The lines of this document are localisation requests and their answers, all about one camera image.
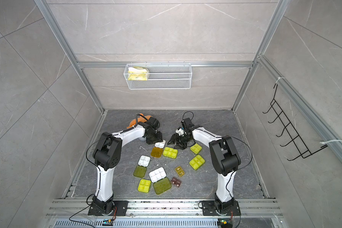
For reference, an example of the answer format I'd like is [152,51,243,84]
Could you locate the small green pillbox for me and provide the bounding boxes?
[190,143,202,155]

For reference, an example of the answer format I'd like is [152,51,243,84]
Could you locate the amber lid small pillbox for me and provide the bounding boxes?
[151,140,166,158]

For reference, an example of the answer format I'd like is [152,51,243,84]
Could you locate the green lid six-cell pillbox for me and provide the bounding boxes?
[162,147,178,159]

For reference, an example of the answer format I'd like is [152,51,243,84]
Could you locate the small yellow clear pillbox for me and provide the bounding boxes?
[175,166,185,177]

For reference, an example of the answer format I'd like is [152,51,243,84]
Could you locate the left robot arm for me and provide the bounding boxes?
[87,114,163,217]

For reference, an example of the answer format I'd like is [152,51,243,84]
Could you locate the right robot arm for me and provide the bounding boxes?
[167,117,244,217]

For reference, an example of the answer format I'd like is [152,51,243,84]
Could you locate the orange whale toy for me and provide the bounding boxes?
[127,113,152,128]

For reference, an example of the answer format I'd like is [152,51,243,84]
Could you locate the left green four-cell pillbox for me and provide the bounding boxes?
[133,155,151,178]

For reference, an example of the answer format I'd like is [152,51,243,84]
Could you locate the dark red small pillbox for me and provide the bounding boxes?
[171,177,182,187]

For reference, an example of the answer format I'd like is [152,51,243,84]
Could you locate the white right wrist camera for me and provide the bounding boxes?
[176,128,185,136]

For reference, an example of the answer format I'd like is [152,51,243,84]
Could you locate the white wire wall basket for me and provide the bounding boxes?
[123,63,192,90]

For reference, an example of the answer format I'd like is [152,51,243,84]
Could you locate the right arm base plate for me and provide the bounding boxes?
[201,199,241,216]

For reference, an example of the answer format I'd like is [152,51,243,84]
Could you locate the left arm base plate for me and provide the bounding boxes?
[88,200,129,216]

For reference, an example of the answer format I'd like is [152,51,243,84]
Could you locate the metal base rail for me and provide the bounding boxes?
[40,198,287,228]

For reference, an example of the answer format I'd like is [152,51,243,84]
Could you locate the black wall hook rack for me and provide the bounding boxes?
[262,84,328,162]

